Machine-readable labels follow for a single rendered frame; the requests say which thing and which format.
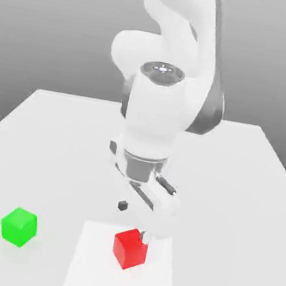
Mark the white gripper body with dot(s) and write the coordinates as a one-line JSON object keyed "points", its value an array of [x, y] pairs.
{"points": [[160, 209]]}

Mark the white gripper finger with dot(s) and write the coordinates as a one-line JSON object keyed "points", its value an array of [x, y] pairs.
{"points": [[147, 238], [122, 205]]}

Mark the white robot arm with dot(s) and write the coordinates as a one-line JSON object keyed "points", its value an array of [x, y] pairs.
{"points": [[154, 108]]}

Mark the small red cube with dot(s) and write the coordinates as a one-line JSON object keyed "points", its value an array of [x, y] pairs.
{"points": [[127, 250]]}

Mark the small green cube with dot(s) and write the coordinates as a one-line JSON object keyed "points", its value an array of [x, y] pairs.
{"points": [[18, 227]]}

